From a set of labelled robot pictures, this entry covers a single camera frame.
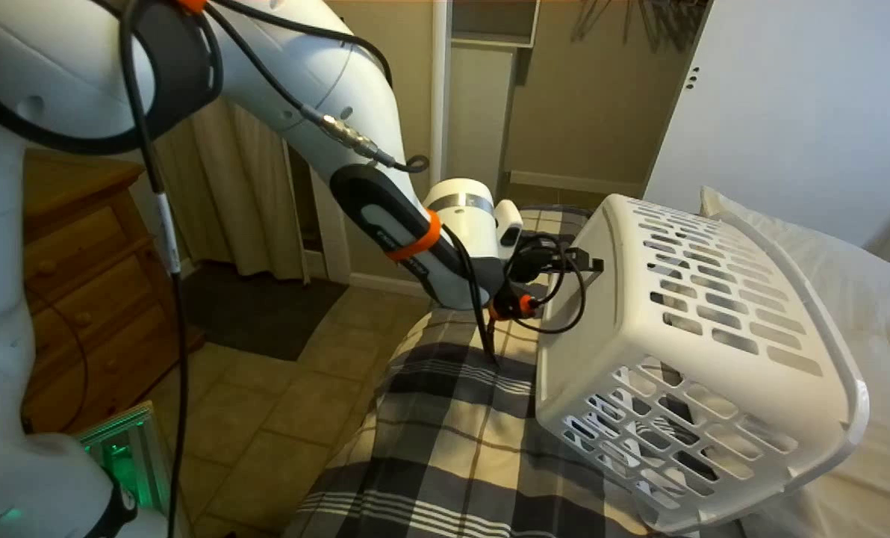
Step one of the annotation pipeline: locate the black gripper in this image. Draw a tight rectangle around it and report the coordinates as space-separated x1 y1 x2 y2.
507 234 609 299

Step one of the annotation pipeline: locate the white plastic laundry basket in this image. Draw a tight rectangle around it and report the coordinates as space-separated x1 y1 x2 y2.
531 190 875 538

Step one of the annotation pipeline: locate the white framed narrow mirror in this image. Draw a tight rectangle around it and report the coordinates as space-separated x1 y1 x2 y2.
427 0 548 205

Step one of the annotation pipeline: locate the black white plaid blanket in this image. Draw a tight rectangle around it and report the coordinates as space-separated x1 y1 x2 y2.
282 205 751 538

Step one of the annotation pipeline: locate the dark hanging plant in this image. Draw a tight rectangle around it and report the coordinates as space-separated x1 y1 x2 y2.
569 0 717 54

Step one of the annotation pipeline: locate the dark floor mat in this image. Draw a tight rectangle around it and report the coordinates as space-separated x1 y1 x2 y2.
176 260 352 364

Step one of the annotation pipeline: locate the beige curtain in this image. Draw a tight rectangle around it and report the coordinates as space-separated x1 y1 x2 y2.
149 96 312 284

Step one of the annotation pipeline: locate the green lit control box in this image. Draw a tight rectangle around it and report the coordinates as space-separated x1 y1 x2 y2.
73 399 194 538

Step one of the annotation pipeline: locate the wooden dresser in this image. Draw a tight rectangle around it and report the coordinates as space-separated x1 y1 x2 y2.
22 147 206 437

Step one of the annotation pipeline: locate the black looped gripper cable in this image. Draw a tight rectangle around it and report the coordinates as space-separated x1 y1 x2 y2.
484 234 594 364

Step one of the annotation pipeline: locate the long black robot cable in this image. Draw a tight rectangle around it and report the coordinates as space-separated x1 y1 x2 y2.
115 0 433 538

